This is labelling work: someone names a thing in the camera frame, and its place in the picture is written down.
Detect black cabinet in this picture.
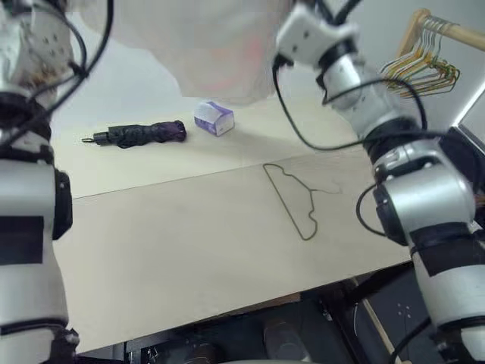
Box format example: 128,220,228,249
321,261,440,364

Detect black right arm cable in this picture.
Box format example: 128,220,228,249
271,0,429,151

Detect purple white tissue box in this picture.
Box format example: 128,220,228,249
193,100,236,137

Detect wooden floor frame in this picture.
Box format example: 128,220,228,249
350,276,399,356

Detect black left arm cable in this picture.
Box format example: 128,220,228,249
0,0,114,152

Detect grey rounded shape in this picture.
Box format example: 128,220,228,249
263,318,304,359

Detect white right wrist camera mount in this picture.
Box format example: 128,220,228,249
277,2,360,68

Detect white wire hanger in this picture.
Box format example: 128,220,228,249
382,18,455,94

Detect black folded umbrella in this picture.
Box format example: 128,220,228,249
81,120,188,149

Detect wooden clothes rack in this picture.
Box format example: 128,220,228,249
396,9,485,58

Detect thin wire hanger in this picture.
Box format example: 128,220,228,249
262,162,344,242

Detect bunch of hangers on rack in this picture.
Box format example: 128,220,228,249
380,18,452,96

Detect white shorts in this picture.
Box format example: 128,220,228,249
77,0,300,108

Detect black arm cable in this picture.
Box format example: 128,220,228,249
0,0,114,152
271,0,429,151

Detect green wire hanger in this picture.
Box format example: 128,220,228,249
390,22,462,99

